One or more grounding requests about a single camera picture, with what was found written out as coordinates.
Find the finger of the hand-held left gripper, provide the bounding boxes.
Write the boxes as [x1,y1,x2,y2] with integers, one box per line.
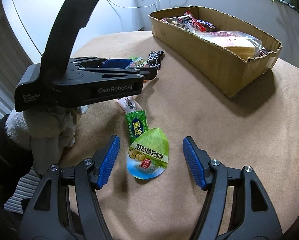
[69,56,134,69]
[66,66,158,82]

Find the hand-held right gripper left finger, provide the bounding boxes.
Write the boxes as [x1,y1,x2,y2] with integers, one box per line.
[19,134,120,240]

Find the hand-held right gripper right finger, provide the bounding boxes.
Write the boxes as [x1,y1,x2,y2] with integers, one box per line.
[182,136,283,240]

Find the small green nut packet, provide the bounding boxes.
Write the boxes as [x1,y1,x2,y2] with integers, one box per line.
[126,56,147,68]

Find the green and blue rounded packet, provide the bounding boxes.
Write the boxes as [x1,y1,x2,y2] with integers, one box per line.
[126,127,169,179]

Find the brown cardboard box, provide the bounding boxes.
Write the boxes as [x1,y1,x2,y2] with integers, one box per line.
[149,6,282,99]

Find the clear bread packet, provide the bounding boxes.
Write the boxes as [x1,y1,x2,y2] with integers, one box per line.
[193,30,262,59]

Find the dark candy wrapper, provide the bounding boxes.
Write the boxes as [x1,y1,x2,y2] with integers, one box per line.
[253,45,269,57]

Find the person's left hand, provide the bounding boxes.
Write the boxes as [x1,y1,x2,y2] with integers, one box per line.
[6,104,90,175]

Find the black snack packet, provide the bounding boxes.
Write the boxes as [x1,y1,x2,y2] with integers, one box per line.
[146,51,165,70]

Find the pink snack stick packet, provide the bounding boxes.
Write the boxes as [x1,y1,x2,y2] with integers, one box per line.
[116,97,141,113]

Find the green snack stick packet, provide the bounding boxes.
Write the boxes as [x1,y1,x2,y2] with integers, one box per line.
[125,110,149,144]

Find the striped cloth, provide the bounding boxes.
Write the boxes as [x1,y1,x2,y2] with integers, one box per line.
[3,166,42,214]

